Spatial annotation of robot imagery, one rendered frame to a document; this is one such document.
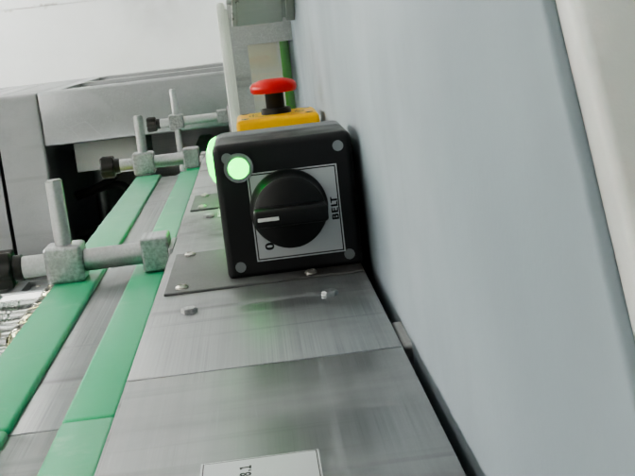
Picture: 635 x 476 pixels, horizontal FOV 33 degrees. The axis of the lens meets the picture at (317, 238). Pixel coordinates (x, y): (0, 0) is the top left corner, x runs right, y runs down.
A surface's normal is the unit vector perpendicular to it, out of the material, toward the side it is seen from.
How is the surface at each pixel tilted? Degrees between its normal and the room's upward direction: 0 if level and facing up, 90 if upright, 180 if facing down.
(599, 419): 0
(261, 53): 90
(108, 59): 90
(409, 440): 90
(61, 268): 90
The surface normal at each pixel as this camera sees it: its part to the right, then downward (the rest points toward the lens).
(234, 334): -0.11, -0.97
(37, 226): 0.07, 0.19
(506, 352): -0.99, 0.12
